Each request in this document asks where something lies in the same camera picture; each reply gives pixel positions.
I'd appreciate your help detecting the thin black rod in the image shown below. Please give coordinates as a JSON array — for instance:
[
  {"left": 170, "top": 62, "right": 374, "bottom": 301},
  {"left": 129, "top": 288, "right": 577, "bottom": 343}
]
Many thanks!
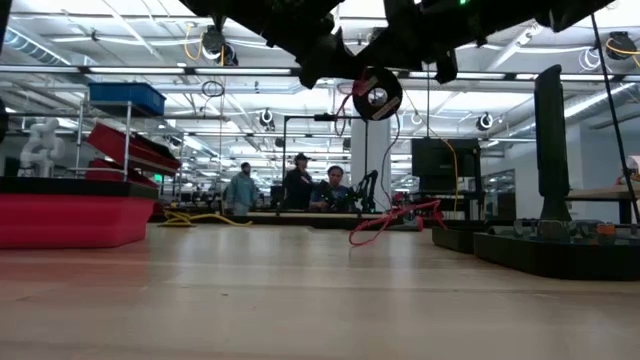
[{"left": 589, "top": 12, "right": 640, "bottom": 224}]

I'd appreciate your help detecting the blue storage bin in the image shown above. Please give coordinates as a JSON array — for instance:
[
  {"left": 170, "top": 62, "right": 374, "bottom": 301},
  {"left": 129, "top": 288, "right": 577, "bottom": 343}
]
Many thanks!
[{"left": 88, "top": 82, "right": 167, "bottom": 117}]

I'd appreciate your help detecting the yellow cable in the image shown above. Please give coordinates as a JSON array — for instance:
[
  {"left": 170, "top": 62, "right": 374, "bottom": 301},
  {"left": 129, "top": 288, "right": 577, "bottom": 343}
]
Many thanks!
[{"left": 438, "top": 137, "right": 460, "bottom": 213}]

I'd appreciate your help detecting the ceiling light strip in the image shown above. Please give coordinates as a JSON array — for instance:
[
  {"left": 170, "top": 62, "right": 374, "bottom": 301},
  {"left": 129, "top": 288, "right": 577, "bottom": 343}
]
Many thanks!
[
  {"left": 399, "top": 70, "right": 640, "bottom": 83},
  {"left": 0, "top": 63, "right": 301, "bottom": 77}
]

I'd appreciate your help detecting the black aluminium table frame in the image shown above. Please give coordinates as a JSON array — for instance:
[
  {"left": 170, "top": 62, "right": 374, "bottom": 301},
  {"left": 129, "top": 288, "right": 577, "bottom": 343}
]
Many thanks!
[{"left": 229, "top": 210, "right": 436, "bottom": 231}]

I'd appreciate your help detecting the ceiling cord reel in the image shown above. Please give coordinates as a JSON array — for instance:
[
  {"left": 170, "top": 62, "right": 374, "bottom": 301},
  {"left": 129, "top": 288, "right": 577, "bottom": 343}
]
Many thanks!
[
  {"left": 257, "top": 107, "right": 277, "bottom": 133},
  {"left": 474, "top": 111, "right": 497, "bottom": 133},
  {"left": 603, "top": 30, "right": 640, "bottom": 64},
  {"left": 199, "top": 24, "right": 240, "bottom": 67}
]

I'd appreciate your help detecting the person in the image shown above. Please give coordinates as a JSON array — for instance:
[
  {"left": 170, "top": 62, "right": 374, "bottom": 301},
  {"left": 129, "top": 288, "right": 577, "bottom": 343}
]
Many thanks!
[
  {"left": 282, "top": 152, "right": 316, "bottom": 211},
  {"left": 223, "top": 161, "right": 259, "bottom": 217},
  {"left": 308, "top": 164, "right": 359, "bottom": 214}
]

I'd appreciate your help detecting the black robot rig frame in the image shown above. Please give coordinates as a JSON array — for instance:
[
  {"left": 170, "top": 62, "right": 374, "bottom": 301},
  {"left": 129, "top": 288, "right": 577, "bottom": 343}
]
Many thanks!
[{"left": 281, "top": 112, "right": 370, "bottom": 214}]

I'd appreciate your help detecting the red collapsible container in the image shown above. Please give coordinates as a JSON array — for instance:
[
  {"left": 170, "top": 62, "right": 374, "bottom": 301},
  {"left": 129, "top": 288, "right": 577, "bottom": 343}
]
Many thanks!
[{"left": 0, "top": 177, "right": 160, "bottom": 250}]

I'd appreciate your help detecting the black equipment cart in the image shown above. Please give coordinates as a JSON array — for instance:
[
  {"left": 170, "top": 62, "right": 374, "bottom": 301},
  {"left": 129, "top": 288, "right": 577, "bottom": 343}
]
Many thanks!
[{"left": 410, "top": 137, "right": 484, "bottom": 221}]

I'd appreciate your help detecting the wood top workbench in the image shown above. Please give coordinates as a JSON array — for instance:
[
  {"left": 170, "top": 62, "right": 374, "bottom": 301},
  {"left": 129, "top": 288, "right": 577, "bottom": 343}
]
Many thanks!
[{"left": 567, "top": 184, "right": 640, "bottom": 225}]

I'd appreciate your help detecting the red storage bin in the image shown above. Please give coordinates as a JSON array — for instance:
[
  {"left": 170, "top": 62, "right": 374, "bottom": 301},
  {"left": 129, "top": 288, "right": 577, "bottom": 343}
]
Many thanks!
[
  {"left": 84, "top": 158, "right": 160, "bottom": 189},
  {"left": 87, "top": 122, "right": 182, "bottom": 176}
]

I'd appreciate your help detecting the red wire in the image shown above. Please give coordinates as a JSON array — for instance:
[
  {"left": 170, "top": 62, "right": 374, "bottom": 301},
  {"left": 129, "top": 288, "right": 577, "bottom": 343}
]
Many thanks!
[{"left": 333, "top": 74, "right": 447, "bottom": 247}]

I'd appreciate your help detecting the black bit case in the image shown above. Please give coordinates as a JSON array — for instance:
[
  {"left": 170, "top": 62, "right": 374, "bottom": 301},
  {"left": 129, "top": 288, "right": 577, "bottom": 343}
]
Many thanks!
[{"left": 432, "top": 218, "right": 640, "bottom": 281}]

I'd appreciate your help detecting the black plastic spool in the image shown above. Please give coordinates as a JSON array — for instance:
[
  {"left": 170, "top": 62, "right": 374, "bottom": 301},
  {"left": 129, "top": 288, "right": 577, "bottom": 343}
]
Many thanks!
[{"left": 352, "top": 67, "right": 404, "bottom": 122}]

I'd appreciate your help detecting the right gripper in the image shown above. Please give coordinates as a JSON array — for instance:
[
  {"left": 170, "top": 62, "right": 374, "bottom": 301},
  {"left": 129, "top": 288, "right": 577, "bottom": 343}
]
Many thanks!
[{"left": 359, "top": 0, "right": 481, "bottom": 84}]

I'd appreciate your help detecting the metal wire shelf rack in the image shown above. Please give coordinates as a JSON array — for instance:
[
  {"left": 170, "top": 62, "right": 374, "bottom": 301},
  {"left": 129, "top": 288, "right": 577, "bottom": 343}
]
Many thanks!
[{"left": 74, "top": 82, "right": 184, "bottom": 201}]

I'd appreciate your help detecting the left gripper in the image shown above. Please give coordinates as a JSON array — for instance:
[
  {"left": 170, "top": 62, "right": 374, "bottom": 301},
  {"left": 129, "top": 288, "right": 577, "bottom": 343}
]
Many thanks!
[{"left": 269, "top": 0, "right": 371, "bottom": 90}]

